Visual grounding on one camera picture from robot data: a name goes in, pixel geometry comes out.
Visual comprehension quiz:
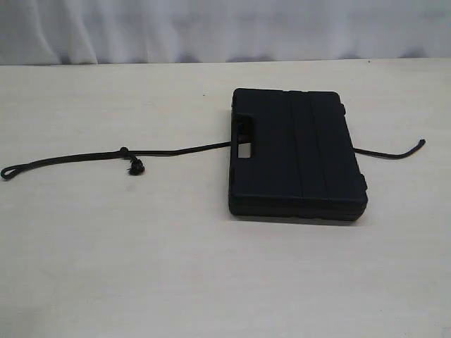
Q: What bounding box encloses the black plastic carrying case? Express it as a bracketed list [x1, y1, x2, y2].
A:
[228, 88, 368, 221]

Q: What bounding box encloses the black braided rope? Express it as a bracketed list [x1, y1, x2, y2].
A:
[0, 139, 426, 180]

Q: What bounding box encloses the white backdrop curtain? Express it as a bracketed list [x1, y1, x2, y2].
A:
[1, 1, 450, 65]

